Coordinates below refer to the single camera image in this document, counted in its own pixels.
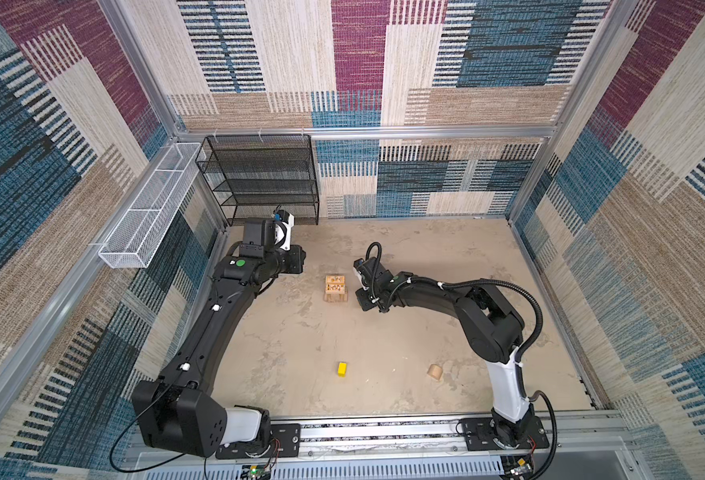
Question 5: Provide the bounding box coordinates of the patterned wood block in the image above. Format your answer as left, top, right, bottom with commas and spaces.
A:
324, 275, 346, 285
324, 283, 346, 295

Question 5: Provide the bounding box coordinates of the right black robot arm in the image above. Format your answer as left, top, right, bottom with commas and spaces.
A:
354, 258, 544, 448

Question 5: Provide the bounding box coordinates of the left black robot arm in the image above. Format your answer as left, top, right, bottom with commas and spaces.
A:
132, 210, 306, 458

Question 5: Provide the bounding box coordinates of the small wood cylinder block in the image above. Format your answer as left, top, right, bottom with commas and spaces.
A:
428, 364, 444, 381

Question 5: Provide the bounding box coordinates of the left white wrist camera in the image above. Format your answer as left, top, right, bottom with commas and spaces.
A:
274, 205, 294, 251

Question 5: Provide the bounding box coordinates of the black wire shelf rack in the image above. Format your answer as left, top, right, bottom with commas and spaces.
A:
196, 134, 320, 226

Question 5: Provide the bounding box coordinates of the black corrugated cable hose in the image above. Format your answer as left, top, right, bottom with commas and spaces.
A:
363, 241, 559, 480

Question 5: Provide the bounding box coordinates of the white wire mesh basket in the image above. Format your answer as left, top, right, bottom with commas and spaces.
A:
98, 143, 202, 269

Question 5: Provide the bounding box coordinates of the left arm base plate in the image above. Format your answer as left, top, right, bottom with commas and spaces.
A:
214, 423, 302, 460

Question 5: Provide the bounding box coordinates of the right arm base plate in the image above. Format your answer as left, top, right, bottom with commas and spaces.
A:
455, 416, 551, 451

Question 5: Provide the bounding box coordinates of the aluminium front rail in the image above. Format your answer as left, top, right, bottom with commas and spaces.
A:
126, 410, 650, 479

